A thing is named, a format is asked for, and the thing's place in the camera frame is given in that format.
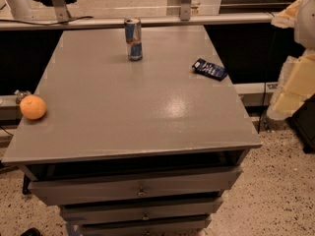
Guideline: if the blue snack packet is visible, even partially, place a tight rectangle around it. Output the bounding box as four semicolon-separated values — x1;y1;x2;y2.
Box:
192;58;227;82

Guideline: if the grey metal bracket centre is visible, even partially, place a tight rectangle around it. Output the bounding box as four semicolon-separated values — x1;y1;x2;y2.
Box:
180;0;191;21

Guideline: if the redbull can blue silver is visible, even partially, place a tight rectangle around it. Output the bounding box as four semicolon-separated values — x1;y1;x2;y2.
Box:
124;18;143;61

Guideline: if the grey metal bracket left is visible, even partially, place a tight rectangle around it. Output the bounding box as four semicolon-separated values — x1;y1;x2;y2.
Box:
51;0;71;22

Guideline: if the grey metal bracket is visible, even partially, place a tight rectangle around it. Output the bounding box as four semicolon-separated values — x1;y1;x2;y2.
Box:
51;0;71;22
180;0;191;21

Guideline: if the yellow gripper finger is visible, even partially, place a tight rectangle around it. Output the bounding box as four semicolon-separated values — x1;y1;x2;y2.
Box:
271;0;302;29
267;49;315;120

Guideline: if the white pipe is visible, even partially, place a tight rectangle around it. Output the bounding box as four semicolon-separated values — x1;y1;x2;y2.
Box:
5;0;33;20

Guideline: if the bottom grey drawer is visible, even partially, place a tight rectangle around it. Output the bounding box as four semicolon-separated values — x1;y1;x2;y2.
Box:
80;215;210;236

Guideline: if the grey metal rail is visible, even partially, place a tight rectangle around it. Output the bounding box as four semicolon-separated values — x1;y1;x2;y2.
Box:
0;12;277;31

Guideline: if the black object on floor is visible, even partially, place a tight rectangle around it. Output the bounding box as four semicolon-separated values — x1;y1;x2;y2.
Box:
20;227;41;236

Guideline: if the top grey drawer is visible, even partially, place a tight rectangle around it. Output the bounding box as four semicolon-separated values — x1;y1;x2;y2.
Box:
29;166;242;206

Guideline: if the middle grey drawer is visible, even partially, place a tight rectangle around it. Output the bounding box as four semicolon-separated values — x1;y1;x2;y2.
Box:
61;197;222;225

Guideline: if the grey drawer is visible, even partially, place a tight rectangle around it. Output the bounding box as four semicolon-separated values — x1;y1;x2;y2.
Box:
29;166;242;206
61;197;222;225
80;215;210;236

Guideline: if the small metal object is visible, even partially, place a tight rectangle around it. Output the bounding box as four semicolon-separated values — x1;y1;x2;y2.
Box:
14;89;31;104

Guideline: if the black cable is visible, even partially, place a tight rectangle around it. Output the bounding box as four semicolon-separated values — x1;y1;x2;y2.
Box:
0;15;95;27

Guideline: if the orange fruit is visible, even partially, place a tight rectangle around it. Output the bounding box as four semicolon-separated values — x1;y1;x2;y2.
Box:
20;94;46;120

